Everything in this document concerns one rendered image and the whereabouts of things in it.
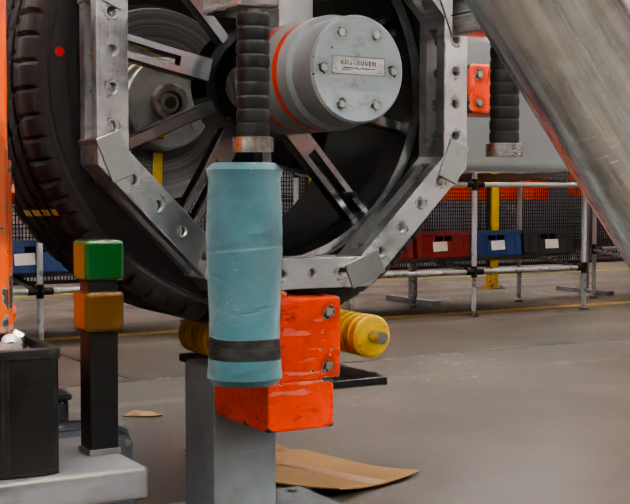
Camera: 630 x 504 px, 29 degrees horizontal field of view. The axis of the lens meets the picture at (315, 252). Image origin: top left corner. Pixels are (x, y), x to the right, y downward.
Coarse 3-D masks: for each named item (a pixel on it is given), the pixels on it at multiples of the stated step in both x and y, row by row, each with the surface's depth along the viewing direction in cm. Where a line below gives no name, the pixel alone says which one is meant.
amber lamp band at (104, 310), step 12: (84, 300) 116; (96, 300) 116; (108, 300) 117; (120, 300) 118; (84, 312) 116; (96, 312) 116; (108, 312) 117; (120, 312) 118; (84, 324) 116; (96, 324) 116; (108, 324) 117; (120, 324) 118
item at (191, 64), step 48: (192, 0) 158; (336, 0) 182; (384, 0) 172; (144, 48) 156; (192, 96) 164; (288, 144) 167; (336, 144) 190; (384, 144) 178; (192, 192) 159; (336, 192) 170; (384, 192) 172; (288, 240) 177; (336, 240) 168
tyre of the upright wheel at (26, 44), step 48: (48, 0) 146; (48, 48) 146; (48, 96) 147; (48, 144) 147; (48, 192) 149; (96, 192) 150; (48, 240) 163; (144, 240) 154; (144, 288) 155; (192, 288) 157; (336, 288) 169
